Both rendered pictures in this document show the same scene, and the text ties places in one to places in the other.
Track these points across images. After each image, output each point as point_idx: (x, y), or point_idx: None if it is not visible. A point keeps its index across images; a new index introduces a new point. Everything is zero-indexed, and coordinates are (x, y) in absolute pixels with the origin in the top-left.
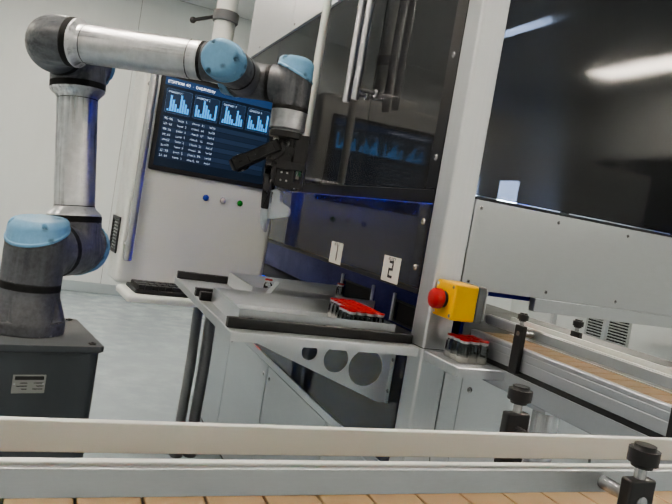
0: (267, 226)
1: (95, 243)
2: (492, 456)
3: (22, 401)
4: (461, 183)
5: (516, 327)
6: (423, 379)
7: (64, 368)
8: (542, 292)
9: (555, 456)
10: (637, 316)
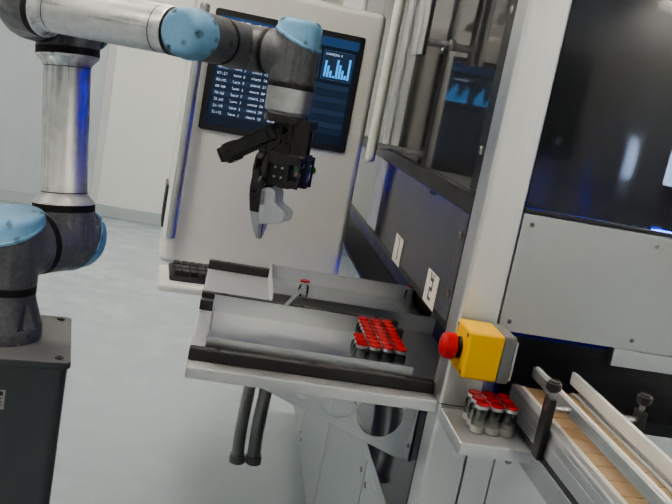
0: (262, 231)
1: (83, 236)
2: None
3: None
4: (501, 192)
5: (545, 398)
6: (440, 442)
7: (25, 384)
8: (626, 340)
9: None
10: None
